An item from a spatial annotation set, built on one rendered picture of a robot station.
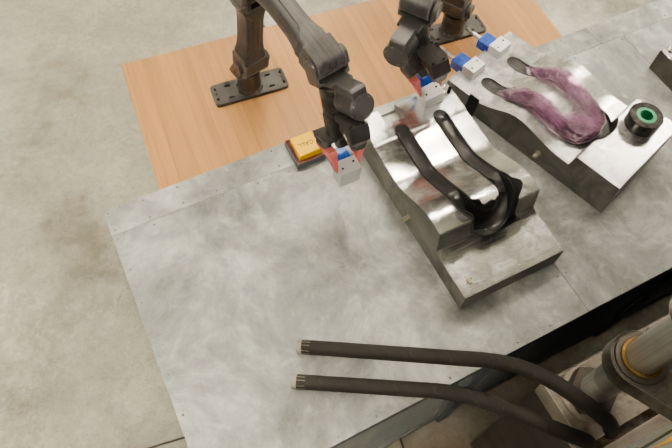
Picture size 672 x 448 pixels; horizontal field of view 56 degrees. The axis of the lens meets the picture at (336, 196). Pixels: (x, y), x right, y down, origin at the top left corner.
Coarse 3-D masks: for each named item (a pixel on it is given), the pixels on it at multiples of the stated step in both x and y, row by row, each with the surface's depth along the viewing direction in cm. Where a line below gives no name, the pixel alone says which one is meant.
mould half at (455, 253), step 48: (384, 144) 150; (432, 144) 151; (480, 144) 151; (432, 192) 141; (480, 192) 138; (528, 192) 139; (432, 240) 138; (480, 240) 141; (528, 240) 141; (480, 288) 135
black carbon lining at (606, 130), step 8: (512, 64) 169; (520, 64) 169; (520, 72) 167; (488, 80) 166; (488, 88) 165; (496, 88) 165; (504, 88) 164; (608, 120) 158; (616, 120) 154; (608, 128) 157; (600, 136) 156; (576, 144) 154; (584, 144) 155
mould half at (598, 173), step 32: (544, 64) 167; (576, 64) 164; (480, 96) 163; (608, 96) 162; (512, 128) 158; (544, 128) 154; (544, 160) 156; (576, 160) 148; (608, 160) 147; (640, 160) 147; (576, 192) 155; (608, 192) 146
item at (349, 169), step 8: (344, 152) 141; (328, 160) 143; (344, 160) 138; (352, 160) 139; (344, 168) 137; (352, 168) 138; (360, 168) 138; (336, 176) 140; (344, 176) 138; (352, 176) 140; (344, 184) 141
